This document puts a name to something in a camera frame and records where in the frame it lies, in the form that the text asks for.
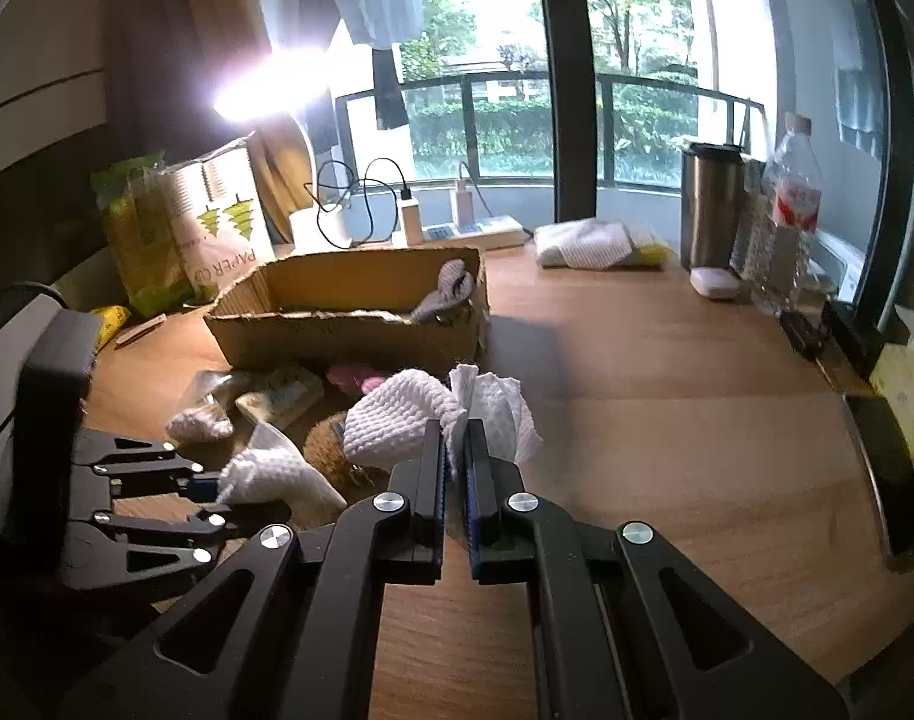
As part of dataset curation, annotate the small white knitted item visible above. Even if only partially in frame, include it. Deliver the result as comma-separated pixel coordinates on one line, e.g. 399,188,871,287
164,399,234,443

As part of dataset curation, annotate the yellow tissue box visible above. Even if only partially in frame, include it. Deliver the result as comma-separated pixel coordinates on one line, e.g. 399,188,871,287
868,305,914,467

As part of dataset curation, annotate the bright desk lamp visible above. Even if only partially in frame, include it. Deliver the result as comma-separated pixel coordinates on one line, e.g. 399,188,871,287
211,49,332,123

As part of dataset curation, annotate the brown fuzzy pad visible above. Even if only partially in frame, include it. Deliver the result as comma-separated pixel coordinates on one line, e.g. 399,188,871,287
302,416,387,500

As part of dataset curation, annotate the white waffle knit cloth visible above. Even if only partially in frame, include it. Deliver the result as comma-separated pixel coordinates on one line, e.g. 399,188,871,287
342,367,469,470

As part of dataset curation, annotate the white earbuds case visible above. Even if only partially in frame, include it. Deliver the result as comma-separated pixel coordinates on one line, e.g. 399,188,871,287
688,266,742,303

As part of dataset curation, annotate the folded white cloth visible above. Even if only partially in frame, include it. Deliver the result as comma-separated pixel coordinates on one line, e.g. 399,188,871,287
534,217,666,270

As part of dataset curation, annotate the cardboard box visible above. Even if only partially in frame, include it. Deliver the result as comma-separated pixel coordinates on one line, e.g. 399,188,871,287
203,246,493,374

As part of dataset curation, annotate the small white waffle cloth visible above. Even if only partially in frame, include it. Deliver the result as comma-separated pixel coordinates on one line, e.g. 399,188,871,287
215,422,348,509

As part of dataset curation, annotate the steel tumbler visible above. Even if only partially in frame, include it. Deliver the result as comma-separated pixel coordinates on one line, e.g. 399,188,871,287
679,141,748,272

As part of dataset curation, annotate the small yellow packet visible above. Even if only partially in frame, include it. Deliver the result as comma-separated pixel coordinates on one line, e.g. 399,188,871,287
88,304,133,351

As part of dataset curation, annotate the thin wooden stick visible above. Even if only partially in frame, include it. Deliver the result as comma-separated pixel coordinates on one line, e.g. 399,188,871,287
115,314,167,348

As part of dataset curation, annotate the clear plastic packet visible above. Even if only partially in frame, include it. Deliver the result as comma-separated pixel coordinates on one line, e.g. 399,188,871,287
234,363,327,428

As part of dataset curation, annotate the balcony railing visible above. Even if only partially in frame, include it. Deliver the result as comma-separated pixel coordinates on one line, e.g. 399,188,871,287
334,69,758,188

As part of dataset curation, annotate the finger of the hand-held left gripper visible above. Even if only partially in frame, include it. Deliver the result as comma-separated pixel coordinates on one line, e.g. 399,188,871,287
71,427,224,501
58,508,242,592

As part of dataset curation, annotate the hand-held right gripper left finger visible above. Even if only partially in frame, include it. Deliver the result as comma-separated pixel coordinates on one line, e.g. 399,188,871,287
59,420,450,720

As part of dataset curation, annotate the hanging dark cloth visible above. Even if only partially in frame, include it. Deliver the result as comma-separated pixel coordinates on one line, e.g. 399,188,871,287
373,47,411,131

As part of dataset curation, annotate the white paper cup bag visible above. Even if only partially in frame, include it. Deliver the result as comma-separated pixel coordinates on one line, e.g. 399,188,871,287
155,136,279,306

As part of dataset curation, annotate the black cable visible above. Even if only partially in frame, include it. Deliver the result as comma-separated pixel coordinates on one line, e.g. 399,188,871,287
314,157,413,250

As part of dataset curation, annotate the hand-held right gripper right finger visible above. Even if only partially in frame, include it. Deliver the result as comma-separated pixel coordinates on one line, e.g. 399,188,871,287
462,418,849,720

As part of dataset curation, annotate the grey sock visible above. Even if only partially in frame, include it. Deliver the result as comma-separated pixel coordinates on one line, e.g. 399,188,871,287
407,259,478,325

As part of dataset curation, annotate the dark window frame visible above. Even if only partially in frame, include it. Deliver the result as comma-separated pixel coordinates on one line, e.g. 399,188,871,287
532,0,604,224

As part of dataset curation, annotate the white paper towel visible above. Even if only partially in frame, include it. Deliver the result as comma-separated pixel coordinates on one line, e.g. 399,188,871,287
448,363,545,466

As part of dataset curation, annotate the pink soft item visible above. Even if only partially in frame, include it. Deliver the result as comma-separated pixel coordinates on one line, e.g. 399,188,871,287
325,363,389,395

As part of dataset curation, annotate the black device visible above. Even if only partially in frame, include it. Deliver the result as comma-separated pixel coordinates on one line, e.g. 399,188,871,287
781,298,882,380

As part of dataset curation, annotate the white toilet paper roll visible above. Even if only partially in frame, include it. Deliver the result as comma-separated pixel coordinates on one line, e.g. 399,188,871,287
287,205,351,254

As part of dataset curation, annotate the clear water bottle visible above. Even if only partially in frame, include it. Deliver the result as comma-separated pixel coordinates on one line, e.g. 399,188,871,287
748,112,825,318

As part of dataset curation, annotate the round wooden board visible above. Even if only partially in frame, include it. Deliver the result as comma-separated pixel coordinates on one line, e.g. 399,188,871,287
256,111,317,242

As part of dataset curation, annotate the white charger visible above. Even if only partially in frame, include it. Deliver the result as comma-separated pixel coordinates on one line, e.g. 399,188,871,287
398,190,426,247

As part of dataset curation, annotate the white power strip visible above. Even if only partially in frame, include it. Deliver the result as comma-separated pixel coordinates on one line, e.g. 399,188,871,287
424,214,527,250

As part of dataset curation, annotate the green snack bag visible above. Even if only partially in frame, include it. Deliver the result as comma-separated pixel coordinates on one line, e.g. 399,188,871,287
89,153,179,317

